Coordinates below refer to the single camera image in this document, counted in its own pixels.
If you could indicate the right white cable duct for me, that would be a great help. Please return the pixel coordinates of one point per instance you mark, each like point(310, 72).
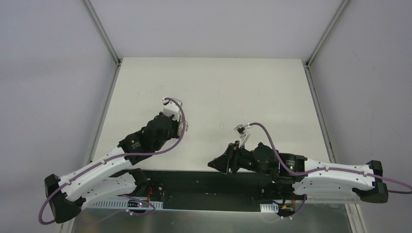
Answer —
point(269, 208)

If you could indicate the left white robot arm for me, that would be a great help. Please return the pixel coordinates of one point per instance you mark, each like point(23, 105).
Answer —
point(67, 196)

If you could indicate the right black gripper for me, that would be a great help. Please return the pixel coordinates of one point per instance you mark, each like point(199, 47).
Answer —
point(231, 158)

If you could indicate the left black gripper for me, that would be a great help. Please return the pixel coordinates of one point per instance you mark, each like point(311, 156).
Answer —
point(175, 125)

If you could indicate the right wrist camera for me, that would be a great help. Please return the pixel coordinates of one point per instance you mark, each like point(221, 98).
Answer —
point(243, 133)

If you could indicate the left white cable duct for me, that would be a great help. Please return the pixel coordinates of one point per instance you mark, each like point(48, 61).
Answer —
point(126, 204)

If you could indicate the aluminium frame post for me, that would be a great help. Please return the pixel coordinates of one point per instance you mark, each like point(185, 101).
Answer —
point(327, 32)
point(93, 15)

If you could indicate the left aluminium frame post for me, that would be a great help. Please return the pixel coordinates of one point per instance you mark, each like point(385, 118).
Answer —
point(93, 15)

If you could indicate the right aluminium frame post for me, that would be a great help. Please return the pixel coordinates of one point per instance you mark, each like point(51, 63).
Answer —
point(327, 32)

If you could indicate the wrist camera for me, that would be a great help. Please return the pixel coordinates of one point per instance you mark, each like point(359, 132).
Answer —
point(171, 109)
point(243, 133)

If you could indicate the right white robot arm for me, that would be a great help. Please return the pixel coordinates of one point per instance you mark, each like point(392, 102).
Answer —
point(297, 175)

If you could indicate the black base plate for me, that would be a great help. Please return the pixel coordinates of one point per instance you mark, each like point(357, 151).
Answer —
point(211, 191)

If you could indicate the white cable duct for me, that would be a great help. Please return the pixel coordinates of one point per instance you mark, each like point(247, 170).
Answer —
point(269, 208)
point(126, 204)

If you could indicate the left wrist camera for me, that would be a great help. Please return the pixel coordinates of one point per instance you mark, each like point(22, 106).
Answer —
point(171, 109)

